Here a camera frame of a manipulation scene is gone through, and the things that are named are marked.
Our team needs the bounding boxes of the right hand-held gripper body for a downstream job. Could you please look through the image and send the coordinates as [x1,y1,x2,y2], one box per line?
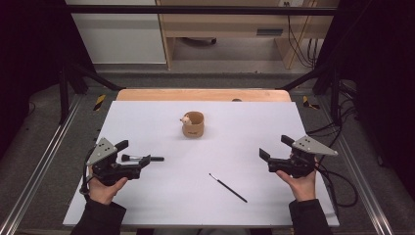
[267,135,339,179]

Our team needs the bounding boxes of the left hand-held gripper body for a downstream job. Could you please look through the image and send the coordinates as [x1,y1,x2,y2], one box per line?
[86,137,141,187]

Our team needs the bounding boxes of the black pen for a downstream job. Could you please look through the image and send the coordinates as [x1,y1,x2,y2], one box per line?
[120,154,165,164]

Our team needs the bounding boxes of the thin black makeup brush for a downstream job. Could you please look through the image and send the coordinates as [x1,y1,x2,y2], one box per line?
[208,172,249,204]

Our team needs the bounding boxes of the tan holder with bear figure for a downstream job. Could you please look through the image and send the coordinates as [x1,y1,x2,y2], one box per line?
[179,111,206,139]

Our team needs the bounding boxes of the person's right hand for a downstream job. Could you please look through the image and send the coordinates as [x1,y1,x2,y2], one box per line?
[276,169,318,203]

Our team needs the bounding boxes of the person's left hand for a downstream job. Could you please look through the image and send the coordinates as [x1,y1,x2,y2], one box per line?
[87,165,129,206]

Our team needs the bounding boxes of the yellow clamp right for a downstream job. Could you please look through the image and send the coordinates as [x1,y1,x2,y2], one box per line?
[301,95,321,111]

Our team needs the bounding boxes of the yellow clamp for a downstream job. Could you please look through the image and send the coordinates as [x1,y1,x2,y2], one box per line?
[301,95,321,111]
[93,93,108,113]

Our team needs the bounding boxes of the yellow clamp left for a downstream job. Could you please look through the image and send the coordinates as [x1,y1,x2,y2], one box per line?
[93,93,108,113]

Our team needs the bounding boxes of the white board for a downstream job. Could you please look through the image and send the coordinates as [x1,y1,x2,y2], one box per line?
[62,100,341,228]

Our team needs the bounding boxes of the black metal stand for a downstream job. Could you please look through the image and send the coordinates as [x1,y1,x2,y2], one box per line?
[58,62,127,125]
[279,61,343,125]

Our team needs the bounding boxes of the light wooden table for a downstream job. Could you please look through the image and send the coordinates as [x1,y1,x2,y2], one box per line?
[115,88,292,103]

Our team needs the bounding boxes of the dark curtain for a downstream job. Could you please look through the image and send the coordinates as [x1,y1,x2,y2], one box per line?
[315,0,415,192]
[0,0,96,160]

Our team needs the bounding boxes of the white cabinet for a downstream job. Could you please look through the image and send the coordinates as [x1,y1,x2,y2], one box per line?
[64,0,167,65]

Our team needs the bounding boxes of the light wooden desk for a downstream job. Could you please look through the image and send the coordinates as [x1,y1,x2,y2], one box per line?
[156,0,341,71]

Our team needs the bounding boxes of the black metal crossbar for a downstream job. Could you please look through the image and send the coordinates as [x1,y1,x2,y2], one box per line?
[65,4,338,17]

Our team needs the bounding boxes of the black floor cables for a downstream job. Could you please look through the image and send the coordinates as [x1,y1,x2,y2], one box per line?
[305,81,357,165]

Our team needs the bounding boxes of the left hand-held gripper cable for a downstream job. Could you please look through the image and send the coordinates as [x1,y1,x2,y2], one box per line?
[79,147,98,197]

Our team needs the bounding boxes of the hand-held gripper cable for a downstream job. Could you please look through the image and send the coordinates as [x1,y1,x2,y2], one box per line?
[79,147,98,197]
[312,161,359,220]

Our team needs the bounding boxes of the aluminium rail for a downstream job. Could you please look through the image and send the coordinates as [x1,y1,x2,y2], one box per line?
[316,94,395,235]
[0,94,83,235]

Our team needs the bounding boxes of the right hand-held gripper cable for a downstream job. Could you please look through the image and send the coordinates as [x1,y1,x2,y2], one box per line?
[312,161,359,220]

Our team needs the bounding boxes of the black hanging cables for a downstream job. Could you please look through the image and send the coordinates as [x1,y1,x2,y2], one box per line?
[283,1,320,71]

